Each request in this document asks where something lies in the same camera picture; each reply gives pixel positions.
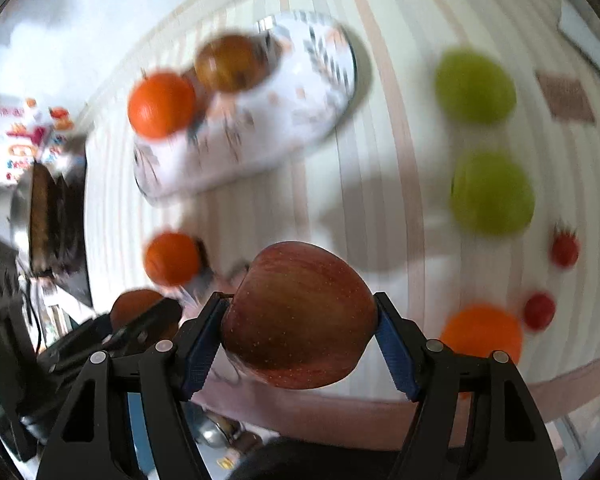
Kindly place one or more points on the green apple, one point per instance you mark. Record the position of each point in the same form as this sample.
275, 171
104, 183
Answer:
492, 192
475, 85

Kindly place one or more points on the patterned oval plate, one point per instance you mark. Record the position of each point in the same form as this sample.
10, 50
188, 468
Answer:
280, 110

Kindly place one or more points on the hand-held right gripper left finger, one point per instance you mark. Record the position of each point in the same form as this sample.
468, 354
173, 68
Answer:
202, 355

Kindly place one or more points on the steel wok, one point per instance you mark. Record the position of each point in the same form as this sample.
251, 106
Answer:
27, 210

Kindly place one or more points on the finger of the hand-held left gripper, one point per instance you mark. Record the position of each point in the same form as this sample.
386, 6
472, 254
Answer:
150, 321

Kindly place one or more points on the black glass cooktop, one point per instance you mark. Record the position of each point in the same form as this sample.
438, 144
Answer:
70, 240

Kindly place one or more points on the cherry tomato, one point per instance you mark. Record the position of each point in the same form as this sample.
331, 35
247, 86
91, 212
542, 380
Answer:
539, 310
565, 250

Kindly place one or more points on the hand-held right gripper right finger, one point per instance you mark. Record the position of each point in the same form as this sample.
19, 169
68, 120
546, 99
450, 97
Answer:
397, 360

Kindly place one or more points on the colourful wall stickers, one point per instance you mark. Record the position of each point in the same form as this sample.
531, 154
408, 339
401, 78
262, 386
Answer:
25, 135

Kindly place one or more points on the orange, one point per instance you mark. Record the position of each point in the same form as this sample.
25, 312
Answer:
172, 260
162, 105
480, 330

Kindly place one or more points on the dark red apple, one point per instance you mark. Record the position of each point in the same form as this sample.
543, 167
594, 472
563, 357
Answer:
230, 62
130, 304

